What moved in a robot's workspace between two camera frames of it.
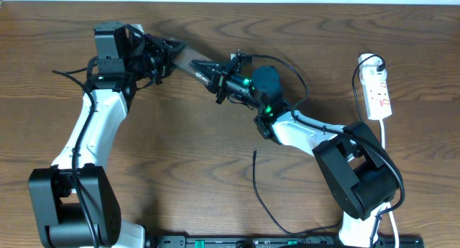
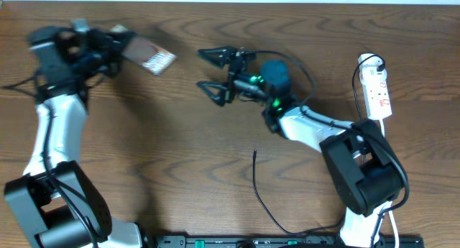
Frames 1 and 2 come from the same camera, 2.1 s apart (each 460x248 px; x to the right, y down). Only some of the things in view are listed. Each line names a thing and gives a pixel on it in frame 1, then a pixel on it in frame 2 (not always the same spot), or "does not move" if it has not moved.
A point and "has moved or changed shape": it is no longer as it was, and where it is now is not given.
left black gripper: [164, 52] → [107, 41]
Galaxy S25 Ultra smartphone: [182, 60] has moved or changed shape
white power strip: [374, 85] does not move
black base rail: [283, 241] does not move
